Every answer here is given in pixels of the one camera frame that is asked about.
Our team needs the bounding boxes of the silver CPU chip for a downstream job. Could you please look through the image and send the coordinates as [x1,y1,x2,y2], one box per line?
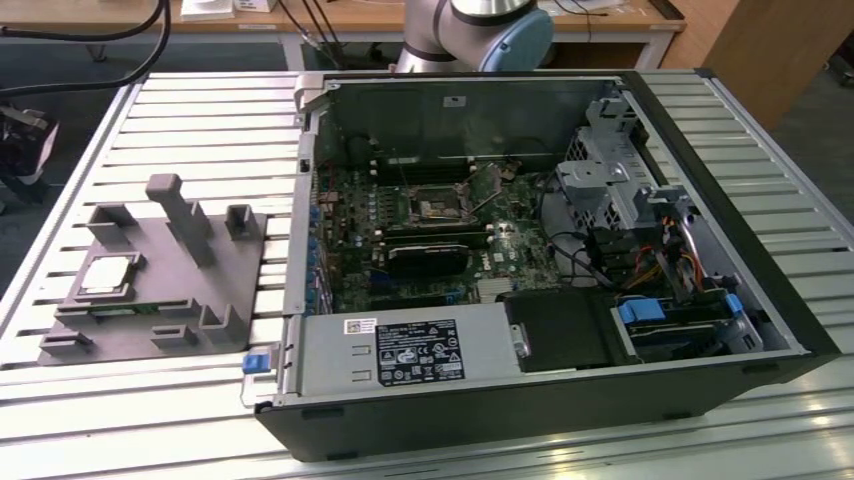
[77,255,145,294]

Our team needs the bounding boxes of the CPU socket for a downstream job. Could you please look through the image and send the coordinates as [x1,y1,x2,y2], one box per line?
[397,184,480,225]

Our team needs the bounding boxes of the wooden desk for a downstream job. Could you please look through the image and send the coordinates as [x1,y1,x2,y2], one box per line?
[0,0,688,71]

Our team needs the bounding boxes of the green RAM stick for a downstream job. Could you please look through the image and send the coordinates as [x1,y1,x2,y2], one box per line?
[88,306,163,320]

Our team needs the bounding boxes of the grey plastic parts rack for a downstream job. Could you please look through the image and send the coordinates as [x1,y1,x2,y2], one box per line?
[36,173,272,370]

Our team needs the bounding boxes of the white cardboard box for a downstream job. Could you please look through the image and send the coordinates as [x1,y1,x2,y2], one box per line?
[179,0,239,22]

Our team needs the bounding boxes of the blue case latch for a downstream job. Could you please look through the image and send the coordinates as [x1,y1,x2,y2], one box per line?
[243,352,280,377]

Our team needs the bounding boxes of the silver power supply unit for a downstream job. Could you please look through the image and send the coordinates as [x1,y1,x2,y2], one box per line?
[292,303,526,400]

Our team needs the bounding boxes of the black expansion slot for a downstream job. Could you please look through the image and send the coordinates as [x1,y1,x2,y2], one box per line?
[367,294,443,309]

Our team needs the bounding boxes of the black graphics card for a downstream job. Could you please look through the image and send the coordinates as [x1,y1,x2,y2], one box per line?
[384,243,471,275]

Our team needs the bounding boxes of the silver chipset heatsink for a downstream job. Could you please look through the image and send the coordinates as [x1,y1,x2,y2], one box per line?
[476,278,516,300]

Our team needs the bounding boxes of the green motherboard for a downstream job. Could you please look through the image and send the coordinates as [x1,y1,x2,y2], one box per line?
[307,155,579,316]

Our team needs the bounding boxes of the silver metal drive cage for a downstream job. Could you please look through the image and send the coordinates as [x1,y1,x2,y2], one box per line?
[555,97,675,232]

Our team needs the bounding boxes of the black fan shroud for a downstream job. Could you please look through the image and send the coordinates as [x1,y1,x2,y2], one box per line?
[498,289,643,375]

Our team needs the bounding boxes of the black open PC case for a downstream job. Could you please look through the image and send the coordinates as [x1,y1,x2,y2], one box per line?
[239,68,843,464]

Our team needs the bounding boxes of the white papers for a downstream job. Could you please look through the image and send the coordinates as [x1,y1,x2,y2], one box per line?
[576,0,652,12]

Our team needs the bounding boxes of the blue disk carrier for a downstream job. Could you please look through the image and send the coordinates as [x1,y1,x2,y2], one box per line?
[614,294,728,359]

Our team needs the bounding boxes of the wooden cabinet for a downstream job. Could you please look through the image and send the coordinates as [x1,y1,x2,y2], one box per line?
[686,0,854,132]

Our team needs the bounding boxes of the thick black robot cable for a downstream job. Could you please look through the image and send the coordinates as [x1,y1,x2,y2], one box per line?
[0,0,176,99]

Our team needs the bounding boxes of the thin hanging cable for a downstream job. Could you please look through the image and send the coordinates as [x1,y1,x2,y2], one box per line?
[284,0,348,59]

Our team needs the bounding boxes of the orange wire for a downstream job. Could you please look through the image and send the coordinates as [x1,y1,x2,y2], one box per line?
[626,249,668,289]

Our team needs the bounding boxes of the grey plastic bracket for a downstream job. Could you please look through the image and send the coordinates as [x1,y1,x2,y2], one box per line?
[638,183,695,207]

